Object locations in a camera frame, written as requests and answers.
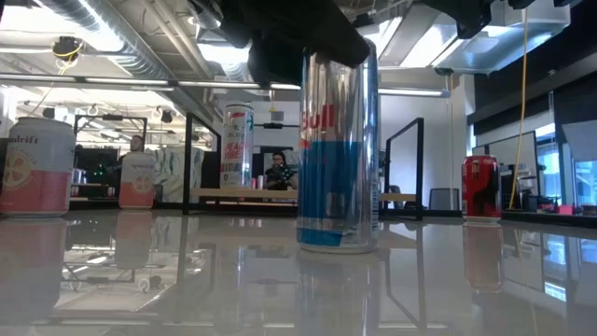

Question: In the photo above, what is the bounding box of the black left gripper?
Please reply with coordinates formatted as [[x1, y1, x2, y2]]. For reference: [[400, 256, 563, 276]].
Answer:
[[188, 0, 372, 88]]

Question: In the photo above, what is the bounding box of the white Celsius peach can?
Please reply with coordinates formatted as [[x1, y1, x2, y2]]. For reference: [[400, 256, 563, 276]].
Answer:
[[219, 103, 256, 189]]

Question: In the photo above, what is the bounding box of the blue silver Red Bull can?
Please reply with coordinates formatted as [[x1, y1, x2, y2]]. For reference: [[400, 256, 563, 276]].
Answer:
[[297, 39, 381, 255]]

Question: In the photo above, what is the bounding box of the red Coca-Cola can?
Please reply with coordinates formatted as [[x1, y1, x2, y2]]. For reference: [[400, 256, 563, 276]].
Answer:
[[461, 155, 503, 222]]

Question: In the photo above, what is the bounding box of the white pink Spindrift can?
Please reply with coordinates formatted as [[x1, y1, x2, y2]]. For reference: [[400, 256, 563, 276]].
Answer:
[[0, 116, 77, 218], [118, 151, 157, 210]]

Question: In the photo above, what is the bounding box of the bright ceiling light panel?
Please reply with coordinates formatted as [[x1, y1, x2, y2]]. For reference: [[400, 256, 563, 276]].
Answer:
[[198, 41, 253, 66]]

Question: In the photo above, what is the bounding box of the person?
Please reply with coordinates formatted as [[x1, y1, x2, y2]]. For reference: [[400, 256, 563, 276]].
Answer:
[[111, 134, 146, 162], [264, 151, 299, 191]]

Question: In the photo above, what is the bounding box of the black-framed glass panel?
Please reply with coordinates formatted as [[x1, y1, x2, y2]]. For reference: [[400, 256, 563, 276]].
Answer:
[[484, 131, 540, 211]]

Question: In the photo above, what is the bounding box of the black pegboard rack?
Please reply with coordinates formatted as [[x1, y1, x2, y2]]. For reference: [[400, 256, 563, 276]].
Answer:
[[501, 162, 537, 211]]

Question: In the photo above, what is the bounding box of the white blue patterned sheet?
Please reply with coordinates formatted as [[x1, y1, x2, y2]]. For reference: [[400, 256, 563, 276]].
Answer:
[[153, 147, 206, 204]]

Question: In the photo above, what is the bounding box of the grey waste bin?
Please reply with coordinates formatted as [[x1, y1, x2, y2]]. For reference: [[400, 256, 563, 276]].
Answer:
[[428, 188, 461, 211]]

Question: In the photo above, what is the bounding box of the hanging yellow cable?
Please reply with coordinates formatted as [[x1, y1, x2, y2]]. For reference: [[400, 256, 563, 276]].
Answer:
[[507, 8, 531, 211]]

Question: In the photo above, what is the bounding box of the wooden shelf with black frame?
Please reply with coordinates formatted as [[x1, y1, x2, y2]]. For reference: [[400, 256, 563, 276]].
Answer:
[[182, 111, 425, 222]]

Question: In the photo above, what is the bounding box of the silver round ventilation duct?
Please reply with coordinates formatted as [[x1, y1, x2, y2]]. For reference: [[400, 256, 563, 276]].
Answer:
[[39, 0, 220, 127]]

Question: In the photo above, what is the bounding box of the black background frame stand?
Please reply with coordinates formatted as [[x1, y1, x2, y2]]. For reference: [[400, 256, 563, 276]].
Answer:
[[73, 114, 148, 160]]

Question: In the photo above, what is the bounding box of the black ceiling cable reel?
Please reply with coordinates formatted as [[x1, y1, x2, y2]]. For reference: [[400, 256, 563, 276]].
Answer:
[[50, 35, 85, 62]]

